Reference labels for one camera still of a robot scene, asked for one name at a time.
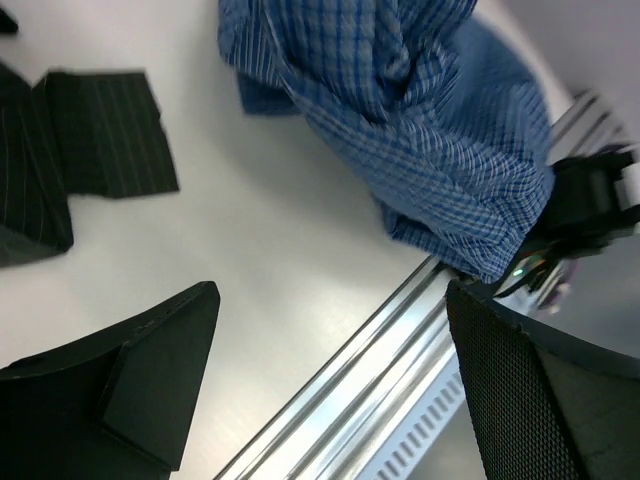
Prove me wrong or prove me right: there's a black pinstripe shirt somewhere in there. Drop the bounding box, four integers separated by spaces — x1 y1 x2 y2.
1 64 179 267

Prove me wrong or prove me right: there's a white slotted cable duct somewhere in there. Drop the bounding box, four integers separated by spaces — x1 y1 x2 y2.
358 360 465 480

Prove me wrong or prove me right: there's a blue plaid shirt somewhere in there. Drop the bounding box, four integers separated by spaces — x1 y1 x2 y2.
218 1 554 283

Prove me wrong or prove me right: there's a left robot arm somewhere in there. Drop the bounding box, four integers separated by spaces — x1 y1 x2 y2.
1 152 639 479

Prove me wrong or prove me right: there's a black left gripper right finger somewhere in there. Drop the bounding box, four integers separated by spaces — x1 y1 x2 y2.
446 280 639 480

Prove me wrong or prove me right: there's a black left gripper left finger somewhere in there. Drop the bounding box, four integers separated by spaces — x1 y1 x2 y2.
1 281 220 479

